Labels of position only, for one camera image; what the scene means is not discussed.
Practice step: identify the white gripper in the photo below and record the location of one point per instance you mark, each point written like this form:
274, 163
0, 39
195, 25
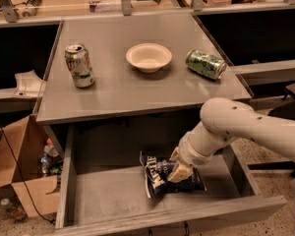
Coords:
191, 154

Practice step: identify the blue chip bag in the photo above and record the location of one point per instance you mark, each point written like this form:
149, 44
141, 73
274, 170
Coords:
157, 169

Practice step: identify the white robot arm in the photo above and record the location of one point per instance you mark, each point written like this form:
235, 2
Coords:
222, 122

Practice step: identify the grey open drawer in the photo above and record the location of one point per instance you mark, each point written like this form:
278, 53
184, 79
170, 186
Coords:
103, 184

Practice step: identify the green soda can lying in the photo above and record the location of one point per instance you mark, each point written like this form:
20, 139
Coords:
205, 64

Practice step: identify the white paper bowl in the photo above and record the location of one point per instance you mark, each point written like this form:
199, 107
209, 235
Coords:
148, 57

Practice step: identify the plastic bottles in box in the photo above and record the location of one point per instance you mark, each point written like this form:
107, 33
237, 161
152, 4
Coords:
51, 163

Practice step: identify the upright white soda can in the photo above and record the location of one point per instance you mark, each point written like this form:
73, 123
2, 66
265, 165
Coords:
78, 64

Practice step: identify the cardboard box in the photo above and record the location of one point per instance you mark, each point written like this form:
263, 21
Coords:
21, 148

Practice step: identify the grey metal bracket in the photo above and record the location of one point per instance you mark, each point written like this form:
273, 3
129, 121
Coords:
29, 85

